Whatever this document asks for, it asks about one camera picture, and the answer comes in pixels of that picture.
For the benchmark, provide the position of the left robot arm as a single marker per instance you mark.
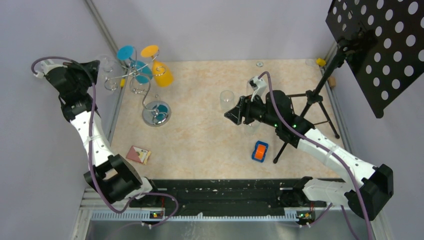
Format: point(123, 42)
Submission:
point(109, 173)

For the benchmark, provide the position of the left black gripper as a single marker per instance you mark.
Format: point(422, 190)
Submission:
point(89, 68)

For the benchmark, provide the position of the metal washer on table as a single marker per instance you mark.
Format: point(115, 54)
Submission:
point(259, 64)

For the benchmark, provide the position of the black perforated music stand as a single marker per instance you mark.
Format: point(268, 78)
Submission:
point(380, 77)

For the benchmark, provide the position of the yellow corner clip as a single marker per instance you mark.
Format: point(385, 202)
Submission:
point(320, 62)

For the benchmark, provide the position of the pink card box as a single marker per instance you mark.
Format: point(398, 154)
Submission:
point(138, 155)

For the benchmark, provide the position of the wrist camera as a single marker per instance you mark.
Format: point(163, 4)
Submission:
point(261, 86)
point(46, 66)

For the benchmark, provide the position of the chrome wine glass rack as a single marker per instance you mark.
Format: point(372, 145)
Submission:
point(155, 112)

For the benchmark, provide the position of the yellow wine glass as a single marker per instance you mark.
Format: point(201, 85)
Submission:
point(160, 71)

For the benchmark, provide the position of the blue orange toy car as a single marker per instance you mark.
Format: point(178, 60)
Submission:
point(260, 151)

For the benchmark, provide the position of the blue wine glass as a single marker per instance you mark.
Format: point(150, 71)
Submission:
point(142, 73)

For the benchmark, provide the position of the clear ribbed short glass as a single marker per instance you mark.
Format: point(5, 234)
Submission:
point(227, 100)

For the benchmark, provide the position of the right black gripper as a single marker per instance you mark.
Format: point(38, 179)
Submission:
point(243, 109)

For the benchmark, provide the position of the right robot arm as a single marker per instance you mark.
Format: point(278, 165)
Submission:
point(365, 189)

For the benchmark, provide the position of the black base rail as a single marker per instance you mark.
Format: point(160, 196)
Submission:
point(227, 197)

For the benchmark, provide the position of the clear flute wine glass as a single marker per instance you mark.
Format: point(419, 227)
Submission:
point(251, 88)

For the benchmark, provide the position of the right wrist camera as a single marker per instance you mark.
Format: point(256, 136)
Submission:
point(261, 86)

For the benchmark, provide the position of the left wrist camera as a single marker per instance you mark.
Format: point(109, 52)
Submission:
point(46, 66)

